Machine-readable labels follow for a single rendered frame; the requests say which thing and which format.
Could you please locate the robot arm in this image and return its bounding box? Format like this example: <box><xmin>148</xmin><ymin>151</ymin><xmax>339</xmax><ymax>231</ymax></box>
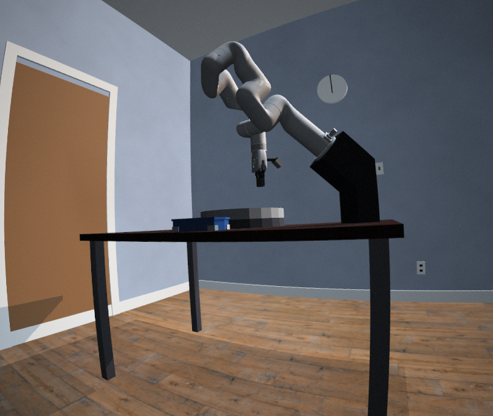
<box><xmin>201</xmin><ymin>41</ymin><xmax>337</xmax><ymax>161</ymax></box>

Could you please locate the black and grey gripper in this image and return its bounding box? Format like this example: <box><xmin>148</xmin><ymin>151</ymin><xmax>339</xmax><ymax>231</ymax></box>
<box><xmin>251</xmin><ymin>149</ymin><xmax>267</xmax><ymax>187</ymax></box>

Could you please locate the blue tray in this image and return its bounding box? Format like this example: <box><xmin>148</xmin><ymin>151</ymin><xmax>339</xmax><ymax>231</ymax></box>
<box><xmin>171</xmin><ymin>217</ymin><xmax>230</xmax><ymax>232</ymax></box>

